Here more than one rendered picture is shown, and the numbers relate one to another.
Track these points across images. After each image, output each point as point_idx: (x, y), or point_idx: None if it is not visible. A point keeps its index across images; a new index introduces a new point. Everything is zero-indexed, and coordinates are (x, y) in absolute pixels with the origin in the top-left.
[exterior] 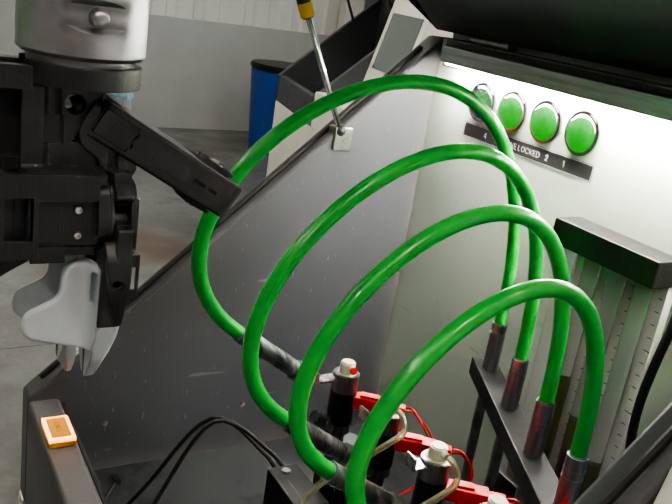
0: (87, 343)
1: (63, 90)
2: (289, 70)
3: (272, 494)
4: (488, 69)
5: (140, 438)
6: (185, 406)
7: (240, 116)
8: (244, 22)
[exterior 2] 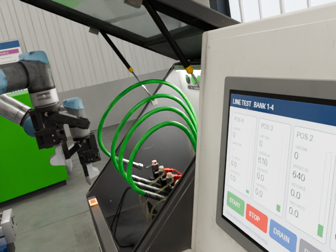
0: (65, 164)
1: (43, 112)
2: None
3: (148, 204)
4: (183, 69)
5: (122, 203)
6: (133, 191)
7: None
8: None
